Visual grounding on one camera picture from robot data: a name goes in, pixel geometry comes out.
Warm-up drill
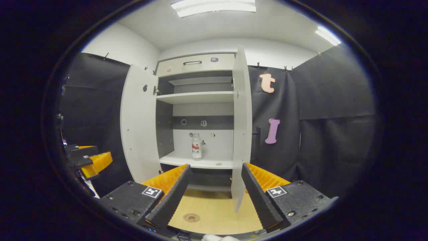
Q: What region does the white and grey cabinet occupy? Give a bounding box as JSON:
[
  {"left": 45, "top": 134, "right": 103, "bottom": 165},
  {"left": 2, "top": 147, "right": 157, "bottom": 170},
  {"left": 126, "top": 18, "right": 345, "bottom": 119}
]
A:
[{"left": 154, "top": 52, "right": 236, "bottom": 193}]

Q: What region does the wide ceiling light panel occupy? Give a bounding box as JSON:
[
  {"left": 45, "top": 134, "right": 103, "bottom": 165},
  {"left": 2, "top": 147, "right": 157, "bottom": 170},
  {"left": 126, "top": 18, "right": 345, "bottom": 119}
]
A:
[{"left": 171, "top": 0, "right": 256, "bottom": 18}]

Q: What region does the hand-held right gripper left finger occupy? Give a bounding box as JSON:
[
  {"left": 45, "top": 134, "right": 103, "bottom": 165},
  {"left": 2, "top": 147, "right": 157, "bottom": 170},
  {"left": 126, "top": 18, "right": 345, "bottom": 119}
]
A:
[{"left": 99, "top": 163, "right": 192, "bottom": 231}]

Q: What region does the narrow ceiling light panel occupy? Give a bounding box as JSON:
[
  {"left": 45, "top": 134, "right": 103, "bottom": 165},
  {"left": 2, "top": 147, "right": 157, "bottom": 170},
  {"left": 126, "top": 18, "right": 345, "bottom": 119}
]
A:
[{"left": 315, "top": 26, "right": 341, "bottom": 46}]

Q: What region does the white cabinet drawer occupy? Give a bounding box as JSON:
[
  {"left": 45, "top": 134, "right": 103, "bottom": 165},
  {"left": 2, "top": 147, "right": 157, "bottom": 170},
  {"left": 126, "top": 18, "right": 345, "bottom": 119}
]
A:
[{"left": 156, "top": 53, "right": 235, "bottom": 77}]

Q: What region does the clear plastic bottle red label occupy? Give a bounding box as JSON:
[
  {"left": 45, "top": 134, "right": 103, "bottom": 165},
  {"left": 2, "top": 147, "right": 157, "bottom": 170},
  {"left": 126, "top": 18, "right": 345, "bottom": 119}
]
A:
[{"left": 192, "top": 133, "right": 203, "bottom": 159}]

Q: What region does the white cabinet door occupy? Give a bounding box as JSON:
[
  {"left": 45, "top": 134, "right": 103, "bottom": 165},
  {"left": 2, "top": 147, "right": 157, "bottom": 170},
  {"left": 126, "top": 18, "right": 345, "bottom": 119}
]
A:
[
  {"left": 120, "top": 64, "right": 162, "bottom": 184},
  {"left": 230, "top": 45, "right": 261, "bottom": 213}
]

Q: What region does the black backdrop cloth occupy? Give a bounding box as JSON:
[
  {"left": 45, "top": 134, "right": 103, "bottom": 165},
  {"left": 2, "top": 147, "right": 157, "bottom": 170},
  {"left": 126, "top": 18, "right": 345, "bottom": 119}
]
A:
[
  {"left": 60, "top": 52, "right": 134, "bottom": 198},
  {"left": 247, "top": 44, "right": 377, "bottom": 198}
]

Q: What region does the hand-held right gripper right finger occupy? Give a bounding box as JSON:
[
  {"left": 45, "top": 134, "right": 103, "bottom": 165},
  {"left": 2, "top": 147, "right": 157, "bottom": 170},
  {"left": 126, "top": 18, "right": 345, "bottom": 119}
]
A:
[{"left": 241, "top": 162, "right": 338, "bottom": 234}]

